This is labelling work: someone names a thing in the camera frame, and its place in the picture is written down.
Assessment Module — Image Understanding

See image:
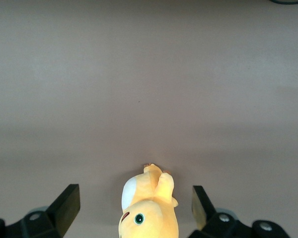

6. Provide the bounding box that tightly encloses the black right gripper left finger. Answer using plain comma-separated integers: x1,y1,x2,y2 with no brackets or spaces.
0,183,80,238

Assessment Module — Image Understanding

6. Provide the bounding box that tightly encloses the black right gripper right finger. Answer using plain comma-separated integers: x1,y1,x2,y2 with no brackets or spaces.
190,185,292,238

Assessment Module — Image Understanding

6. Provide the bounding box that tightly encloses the yellow plush toy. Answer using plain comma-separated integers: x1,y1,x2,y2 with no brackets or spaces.
118,163,179,238

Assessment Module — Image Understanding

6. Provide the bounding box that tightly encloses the black curved cable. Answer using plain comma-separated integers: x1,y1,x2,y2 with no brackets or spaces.
269,0,298,5

